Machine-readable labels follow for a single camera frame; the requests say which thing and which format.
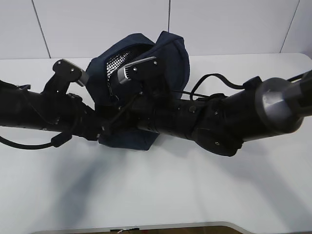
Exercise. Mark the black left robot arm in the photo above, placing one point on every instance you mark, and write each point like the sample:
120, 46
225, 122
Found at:
21, 108

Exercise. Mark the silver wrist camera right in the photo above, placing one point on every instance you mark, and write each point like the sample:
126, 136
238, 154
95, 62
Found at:
140, 70

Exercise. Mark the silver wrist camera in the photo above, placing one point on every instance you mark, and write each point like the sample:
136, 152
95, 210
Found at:
68, 72
140, 70

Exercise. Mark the dark blue lunch bag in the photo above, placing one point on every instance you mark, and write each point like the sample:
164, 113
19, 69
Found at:
105, 89

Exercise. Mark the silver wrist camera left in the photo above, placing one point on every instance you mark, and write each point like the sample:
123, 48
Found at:
68, 72

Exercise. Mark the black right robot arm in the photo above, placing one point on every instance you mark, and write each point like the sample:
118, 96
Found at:
217, 123

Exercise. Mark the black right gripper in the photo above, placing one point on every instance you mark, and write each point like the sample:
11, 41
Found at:
143, 113

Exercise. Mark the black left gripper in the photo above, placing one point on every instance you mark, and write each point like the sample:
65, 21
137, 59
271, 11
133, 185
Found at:
86, 123

